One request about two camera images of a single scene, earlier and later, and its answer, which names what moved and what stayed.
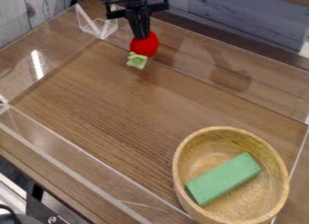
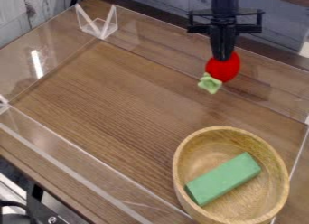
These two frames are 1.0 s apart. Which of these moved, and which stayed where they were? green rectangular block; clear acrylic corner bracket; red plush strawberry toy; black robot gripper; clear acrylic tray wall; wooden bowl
Moved: black robot gripper; red plush strawberry toy
Stayed: wooden bowl; green rectangular block; clear acrylic tray wall; clear acrylic corner bracket
